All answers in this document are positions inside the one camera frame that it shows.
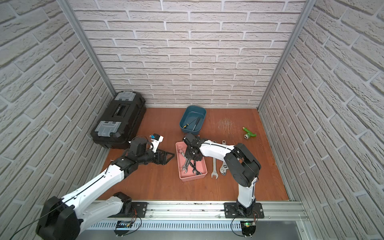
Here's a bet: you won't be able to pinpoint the black toolbox grey latches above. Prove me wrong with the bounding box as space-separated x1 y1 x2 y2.
91 91 147 149

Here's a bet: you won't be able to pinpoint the small silver combination wrench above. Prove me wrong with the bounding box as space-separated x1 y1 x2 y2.
190 161 202 176

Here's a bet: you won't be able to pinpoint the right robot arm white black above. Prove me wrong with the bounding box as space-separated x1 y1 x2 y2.
183 133 261 216

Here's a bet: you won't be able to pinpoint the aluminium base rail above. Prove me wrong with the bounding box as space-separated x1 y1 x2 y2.
88 201 309 232

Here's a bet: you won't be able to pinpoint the large silver combination wrench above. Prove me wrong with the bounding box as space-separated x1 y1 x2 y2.
211 158 219 180

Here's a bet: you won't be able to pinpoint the black yellow screwdriver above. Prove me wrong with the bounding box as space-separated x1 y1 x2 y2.
183 117 199 129

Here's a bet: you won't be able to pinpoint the right controller board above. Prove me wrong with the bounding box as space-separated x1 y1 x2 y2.
240 221 256 238

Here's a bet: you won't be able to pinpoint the silver adjustable wrench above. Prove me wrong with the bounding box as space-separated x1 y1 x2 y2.
220 140 228 176

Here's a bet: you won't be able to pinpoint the teal plastic bin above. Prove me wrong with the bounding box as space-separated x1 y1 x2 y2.
180 106 207 136

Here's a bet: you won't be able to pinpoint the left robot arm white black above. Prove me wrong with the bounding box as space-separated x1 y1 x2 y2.
35 134 175 240

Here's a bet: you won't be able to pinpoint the left controller board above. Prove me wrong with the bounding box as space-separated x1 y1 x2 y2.
114 221 135 237

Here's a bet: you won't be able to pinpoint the black tool in teal bin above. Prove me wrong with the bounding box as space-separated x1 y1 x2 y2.
193 117 201 132

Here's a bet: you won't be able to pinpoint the controller board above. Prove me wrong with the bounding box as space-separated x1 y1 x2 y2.
114 221 135 237
240 221 256 238

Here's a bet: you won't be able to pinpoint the pink plastic storage box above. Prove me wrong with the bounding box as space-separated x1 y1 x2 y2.
176 142 208 182

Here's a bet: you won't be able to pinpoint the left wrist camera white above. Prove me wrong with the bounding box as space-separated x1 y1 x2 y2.
150 134 164 153

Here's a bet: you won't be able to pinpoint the green handled tool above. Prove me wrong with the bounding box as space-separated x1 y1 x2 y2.
242 127 257 140

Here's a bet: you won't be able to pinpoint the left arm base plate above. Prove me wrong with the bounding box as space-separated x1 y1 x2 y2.
112 202 148 218

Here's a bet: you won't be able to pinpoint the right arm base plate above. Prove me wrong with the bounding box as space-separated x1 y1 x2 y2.
224 202 265 219

